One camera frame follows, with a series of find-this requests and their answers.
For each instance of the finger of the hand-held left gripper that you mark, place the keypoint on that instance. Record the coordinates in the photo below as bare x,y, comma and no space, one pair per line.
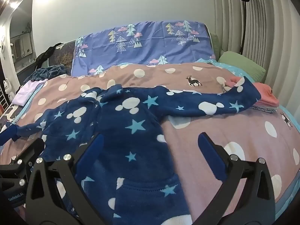
35,146
9,132

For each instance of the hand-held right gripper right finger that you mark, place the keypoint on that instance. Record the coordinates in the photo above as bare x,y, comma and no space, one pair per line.
211,154

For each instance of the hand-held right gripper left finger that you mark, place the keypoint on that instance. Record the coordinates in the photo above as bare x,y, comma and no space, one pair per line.
91,148

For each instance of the navy star fleece pajama top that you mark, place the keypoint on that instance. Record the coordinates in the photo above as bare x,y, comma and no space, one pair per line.
131,112

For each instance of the black white printed sheet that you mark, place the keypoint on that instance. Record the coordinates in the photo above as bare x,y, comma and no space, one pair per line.
8,116

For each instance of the pink polka dot deer blanket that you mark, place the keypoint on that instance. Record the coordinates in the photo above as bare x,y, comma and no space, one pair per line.
234,131

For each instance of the white storage rack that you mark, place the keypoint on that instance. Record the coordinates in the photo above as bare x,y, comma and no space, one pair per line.
2,97

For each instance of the folded lavender cloth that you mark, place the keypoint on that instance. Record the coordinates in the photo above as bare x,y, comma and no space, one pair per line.
25,91

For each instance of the white cat figurine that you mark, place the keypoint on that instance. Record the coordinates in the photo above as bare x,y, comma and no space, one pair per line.
9,88

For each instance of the dark vanity cabinet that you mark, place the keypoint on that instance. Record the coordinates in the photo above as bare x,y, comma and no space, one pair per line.
25,70

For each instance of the dark teal fleece blanket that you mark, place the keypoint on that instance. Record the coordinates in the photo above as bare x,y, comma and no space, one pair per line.
51,71

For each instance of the folded pink garment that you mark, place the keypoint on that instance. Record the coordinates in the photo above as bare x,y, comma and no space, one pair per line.
267,96

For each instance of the black garment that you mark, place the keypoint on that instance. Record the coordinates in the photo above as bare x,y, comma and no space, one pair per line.
46,54

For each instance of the light blue star sheet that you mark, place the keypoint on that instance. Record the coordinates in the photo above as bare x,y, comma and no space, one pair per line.
234,69

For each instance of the green pillow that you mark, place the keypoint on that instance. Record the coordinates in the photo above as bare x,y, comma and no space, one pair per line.
216,43
243,66

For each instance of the tree photo print headboard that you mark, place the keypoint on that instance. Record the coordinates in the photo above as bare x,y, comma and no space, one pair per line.
65,56

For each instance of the hanging green plant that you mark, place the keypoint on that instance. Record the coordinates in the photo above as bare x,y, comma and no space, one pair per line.
27,28

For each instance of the purple tree print sheet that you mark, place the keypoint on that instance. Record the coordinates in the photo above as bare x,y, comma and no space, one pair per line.
150,49

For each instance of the beige pleated curtain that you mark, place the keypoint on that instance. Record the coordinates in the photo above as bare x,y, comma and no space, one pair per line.
269,28

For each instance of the wall mirror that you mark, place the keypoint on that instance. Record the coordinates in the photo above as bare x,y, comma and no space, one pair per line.
21,46

